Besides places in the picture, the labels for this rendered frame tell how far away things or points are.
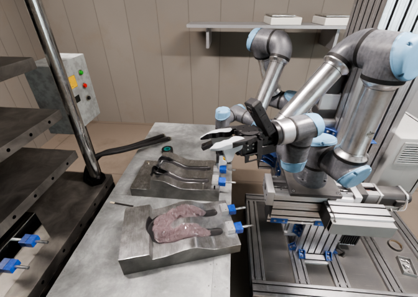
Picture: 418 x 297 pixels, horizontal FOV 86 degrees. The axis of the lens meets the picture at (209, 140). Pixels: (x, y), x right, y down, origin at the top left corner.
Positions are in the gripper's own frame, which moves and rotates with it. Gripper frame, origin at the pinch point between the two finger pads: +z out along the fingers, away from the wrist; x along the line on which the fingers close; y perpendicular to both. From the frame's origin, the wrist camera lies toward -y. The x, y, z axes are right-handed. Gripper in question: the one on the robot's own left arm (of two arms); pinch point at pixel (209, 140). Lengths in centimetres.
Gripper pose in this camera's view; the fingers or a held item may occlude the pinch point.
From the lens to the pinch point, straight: 57.6
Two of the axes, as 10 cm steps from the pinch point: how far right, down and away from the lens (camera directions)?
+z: -9.3, 2.0, -3.0
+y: 0.5, 9.0, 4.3
